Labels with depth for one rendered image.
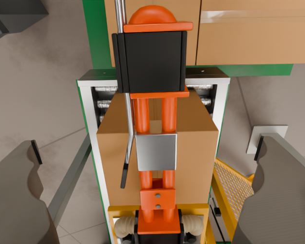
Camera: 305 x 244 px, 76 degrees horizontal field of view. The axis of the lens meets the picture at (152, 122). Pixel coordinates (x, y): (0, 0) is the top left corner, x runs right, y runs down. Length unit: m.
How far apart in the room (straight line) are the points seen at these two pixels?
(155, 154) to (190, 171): 0.45
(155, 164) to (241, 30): 0.82
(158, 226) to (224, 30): 0.83
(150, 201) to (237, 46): 0.82
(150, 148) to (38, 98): 1.60
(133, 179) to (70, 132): 1.21
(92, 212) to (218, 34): 2.24
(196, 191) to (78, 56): 1.23
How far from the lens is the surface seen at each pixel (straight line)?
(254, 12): 1.04
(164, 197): 0.37
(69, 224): 2.86
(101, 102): 1.05
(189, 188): 0.81
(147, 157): 0.30
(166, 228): 0.43
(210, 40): 0.98
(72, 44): 1.60
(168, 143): 0.29
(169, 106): 0.27
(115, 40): 0.23
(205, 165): 0.74
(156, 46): 0.23
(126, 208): 0.61
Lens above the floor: 1.49
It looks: 61 degrees down
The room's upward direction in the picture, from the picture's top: 179 degrees clockwise
